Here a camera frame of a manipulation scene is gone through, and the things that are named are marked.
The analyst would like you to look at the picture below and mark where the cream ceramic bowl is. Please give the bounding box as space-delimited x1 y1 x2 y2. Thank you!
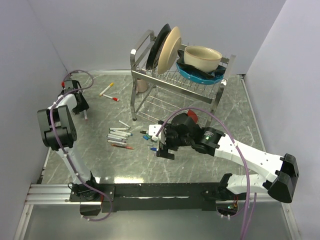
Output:
183 45 222 73

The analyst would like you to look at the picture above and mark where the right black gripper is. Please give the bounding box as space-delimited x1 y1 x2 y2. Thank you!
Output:
156 122 193 160

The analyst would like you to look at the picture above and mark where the black base beam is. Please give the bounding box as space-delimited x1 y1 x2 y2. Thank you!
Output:
69 181 251 216

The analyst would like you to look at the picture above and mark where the stainless steel dish rack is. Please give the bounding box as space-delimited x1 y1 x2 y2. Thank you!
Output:
130 29 236 123

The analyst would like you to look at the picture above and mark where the black marker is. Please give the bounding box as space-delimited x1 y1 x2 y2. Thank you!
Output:
118 120 131 129

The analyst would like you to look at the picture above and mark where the yellow cap marker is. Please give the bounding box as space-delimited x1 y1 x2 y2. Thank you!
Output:
99 82 114 97

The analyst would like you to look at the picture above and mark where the pink cap marker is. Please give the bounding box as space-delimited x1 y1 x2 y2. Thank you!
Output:
83 110 88 121

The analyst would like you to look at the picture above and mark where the aluminium rail frame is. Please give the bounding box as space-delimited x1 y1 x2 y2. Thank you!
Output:
24 181 290 206

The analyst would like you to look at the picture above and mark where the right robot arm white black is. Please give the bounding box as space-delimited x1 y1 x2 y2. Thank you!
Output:
148 111 299 204

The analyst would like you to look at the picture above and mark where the pink cup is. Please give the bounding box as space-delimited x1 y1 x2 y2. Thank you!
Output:
136 79 149 94

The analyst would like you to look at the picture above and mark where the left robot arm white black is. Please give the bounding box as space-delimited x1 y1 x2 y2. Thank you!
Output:
37 79 100 201

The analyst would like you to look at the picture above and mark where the blue dotted dish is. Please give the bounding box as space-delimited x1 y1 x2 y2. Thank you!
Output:
176 64 224 85

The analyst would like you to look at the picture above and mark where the beige plate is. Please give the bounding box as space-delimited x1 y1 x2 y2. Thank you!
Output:
157 26 182 75

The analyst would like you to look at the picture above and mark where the red cap marker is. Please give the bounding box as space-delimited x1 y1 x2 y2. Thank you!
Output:
102 94 120 102

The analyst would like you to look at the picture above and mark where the red bowl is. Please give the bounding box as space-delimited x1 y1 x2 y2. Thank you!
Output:
187 109 199 124

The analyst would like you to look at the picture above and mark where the black plate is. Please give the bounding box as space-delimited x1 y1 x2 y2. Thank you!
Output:
146 23 172 70

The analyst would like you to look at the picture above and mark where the dark red marker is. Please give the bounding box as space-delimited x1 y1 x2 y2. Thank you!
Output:
111 143 135 150

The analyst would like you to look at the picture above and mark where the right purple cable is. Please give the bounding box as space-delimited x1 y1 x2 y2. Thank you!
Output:
154 107 257 240

